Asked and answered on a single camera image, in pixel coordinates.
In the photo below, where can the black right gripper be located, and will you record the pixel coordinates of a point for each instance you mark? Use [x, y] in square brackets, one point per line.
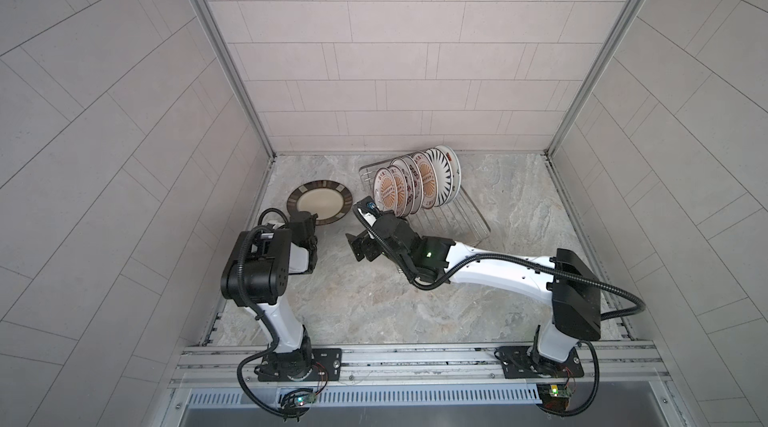
[364, 237]

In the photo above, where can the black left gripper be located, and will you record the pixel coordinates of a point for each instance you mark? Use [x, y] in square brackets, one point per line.
[310, 219]

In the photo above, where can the dark striped rim plate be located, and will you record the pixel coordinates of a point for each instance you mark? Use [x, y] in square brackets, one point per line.
[327, 199]

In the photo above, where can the white blue radial plate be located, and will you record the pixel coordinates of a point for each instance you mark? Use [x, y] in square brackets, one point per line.
[444, 175]

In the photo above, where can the white watermelon plate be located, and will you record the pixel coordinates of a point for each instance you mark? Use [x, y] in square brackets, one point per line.
[455, 169]

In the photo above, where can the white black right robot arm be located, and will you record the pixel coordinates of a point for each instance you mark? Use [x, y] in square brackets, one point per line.
[564, 281]

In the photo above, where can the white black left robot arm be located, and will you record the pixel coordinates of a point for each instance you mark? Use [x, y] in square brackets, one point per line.
[256, 277]

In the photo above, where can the front orange sunburst plate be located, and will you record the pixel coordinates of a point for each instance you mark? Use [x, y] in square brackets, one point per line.
[385, 191]

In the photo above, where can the orange sunburst plate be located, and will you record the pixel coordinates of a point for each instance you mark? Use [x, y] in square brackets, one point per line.
[385, 191]
[401, 188]

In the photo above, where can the left green circuit board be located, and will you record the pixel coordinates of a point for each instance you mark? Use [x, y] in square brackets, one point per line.
[298, 399]

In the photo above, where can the green circuit board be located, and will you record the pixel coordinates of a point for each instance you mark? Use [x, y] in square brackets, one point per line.
[554, 397]
[298, 399]

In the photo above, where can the right green circuit board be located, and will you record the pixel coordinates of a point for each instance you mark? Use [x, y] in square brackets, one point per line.
[554, 397]

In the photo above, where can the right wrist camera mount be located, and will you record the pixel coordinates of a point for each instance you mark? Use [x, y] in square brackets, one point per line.
[366, 212]

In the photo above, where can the wire metal dish rack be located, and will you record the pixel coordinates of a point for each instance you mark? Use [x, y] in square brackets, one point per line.
[459, 220]

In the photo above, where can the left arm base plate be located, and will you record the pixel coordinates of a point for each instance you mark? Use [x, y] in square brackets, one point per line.
[327, 362]

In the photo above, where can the aluminium front rail frame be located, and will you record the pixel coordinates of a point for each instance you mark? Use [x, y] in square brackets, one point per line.
[467, 374]

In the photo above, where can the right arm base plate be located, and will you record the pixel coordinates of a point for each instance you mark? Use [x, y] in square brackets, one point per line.
[517, 363]

